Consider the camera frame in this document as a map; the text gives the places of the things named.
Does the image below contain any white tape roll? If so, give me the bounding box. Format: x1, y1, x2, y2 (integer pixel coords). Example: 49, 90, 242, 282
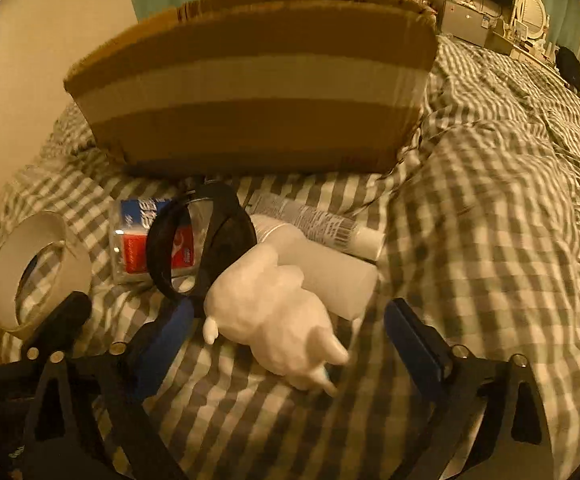
0, 211, 92, 341

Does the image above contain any black magnifying glass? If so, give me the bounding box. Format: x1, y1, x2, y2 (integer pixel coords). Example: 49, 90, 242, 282
146, 182, 256, 318

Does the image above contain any white plush toy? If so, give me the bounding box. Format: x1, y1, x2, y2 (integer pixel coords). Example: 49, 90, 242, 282
202, 244, 348, 396

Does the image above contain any white translucent bottle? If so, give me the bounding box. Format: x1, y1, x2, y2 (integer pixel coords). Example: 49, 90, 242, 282
250, 214, 379, 321

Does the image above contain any white tube with barcode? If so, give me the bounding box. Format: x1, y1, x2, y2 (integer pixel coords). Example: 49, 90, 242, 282
247, 191, 386, 262

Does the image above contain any green white checkered bedspread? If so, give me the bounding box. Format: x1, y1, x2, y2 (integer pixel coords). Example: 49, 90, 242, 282
0, 34, 580, 480

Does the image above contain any brown cardboard box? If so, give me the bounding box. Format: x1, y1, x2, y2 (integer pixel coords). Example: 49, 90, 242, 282
64, 0, 439, 179

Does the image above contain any black backpack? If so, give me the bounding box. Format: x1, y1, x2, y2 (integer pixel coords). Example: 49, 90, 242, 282
556, 47, 580, 94

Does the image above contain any white dressing table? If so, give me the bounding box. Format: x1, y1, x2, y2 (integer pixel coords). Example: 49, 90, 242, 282
486, 29, 561, 68

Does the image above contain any silver mini fridge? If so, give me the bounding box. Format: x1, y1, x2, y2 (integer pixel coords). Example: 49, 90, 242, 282
436, 0, 491, 47

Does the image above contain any green curtain right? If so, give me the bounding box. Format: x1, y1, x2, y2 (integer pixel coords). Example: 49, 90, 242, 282
523, 0, 580, 57

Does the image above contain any white oval vanity mirror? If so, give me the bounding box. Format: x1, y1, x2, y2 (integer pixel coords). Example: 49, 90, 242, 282
512, 0, 549, 40

